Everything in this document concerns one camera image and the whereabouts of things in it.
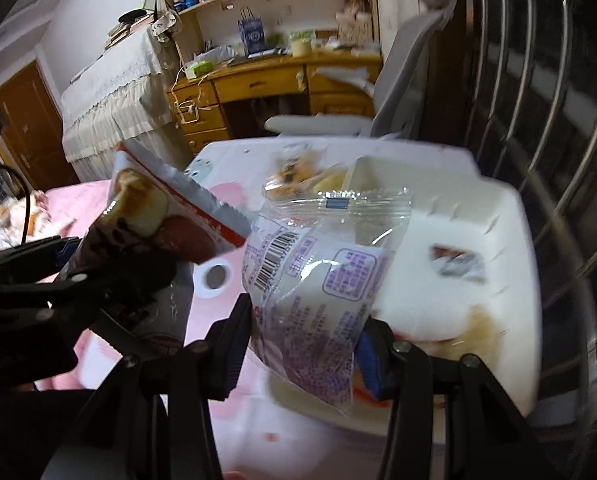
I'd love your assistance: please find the dark brown snack packet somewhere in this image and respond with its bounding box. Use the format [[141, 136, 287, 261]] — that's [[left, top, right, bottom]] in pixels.
[[430, 244, 488, 281]]

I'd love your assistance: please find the blue paper bag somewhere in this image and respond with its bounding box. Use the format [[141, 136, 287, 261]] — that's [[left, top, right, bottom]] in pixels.
[[237, 7, 269, 57]]

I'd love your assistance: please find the cream cup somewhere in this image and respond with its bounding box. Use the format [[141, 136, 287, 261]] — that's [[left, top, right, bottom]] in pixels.
[[289, 30, 313, 57]]

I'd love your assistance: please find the green tissue box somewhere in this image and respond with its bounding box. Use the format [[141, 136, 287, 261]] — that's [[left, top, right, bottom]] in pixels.
[[184, 59, 214, 80]]

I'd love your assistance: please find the red white bread packet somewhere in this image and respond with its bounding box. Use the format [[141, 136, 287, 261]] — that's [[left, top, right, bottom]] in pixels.
[[86, 140, 253, 266]]

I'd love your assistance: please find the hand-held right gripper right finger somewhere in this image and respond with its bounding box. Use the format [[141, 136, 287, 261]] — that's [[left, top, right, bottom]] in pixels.
[[356, 317, 544, 480]]

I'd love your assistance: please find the clear purple-print snack packet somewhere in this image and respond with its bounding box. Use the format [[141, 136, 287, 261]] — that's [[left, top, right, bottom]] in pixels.
[[241, 187, 413, 406]]

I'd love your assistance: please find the white floral bag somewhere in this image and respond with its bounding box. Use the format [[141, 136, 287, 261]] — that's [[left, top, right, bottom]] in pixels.
[[151, 10, 182, 41]]

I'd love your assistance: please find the pile of snack packets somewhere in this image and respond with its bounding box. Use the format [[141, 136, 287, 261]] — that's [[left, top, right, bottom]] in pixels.
[[263, 142, 352, 201]]

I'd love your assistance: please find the grey office chair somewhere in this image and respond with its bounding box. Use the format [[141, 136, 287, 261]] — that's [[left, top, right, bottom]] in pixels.
[[264, 0, 459, 138]]

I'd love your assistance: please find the wooden desk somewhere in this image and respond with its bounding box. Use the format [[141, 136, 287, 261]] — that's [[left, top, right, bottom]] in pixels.
[[166, 50, 383, 156]]

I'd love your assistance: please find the lace-covered white cabinet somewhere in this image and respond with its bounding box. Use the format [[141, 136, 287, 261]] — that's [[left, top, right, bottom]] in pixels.
[[61, 25, 189, 181]]

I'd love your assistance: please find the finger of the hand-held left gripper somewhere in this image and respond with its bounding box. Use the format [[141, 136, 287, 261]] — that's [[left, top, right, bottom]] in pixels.
[[48, 252, 179, 321], [0, 235, 86, 281]]

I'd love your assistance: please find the white plastic bin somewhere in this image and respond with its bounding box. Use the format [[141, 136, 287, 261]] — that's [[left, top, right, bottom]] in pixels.
[[266, 155, 542, 431]]

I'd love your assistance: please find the black cable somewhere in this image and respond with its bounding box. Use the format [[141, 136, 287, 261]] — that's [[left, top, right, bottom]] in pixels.
[[0, 165, 34, 246]]

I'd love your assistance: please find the brown wooden door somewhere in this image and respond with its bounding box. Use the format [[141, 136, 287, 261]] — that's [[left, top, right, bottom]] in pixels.
[[0, 62, 79, 188]]

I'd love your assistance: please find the white cable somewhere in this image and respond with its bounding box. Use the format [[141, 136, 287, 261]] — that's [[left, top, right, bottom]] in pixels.
[[171, 65, 214, 126]]

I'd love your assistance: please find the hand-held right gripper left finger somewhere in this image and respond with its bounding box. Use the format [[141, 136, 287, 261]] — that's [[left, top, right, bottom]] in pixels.
[[38, 292, 254, 480]]

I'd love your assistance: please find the doll figure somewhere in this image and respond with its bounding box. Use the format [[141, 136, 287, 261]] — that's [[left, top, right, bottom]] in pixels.
[[336, 0, 374, 46]]

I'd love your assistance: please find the wooden bookshelf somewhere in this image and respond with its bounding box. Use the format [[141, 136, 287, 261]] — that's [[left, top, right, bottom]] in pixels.
[[151, 0, 379, 61]]

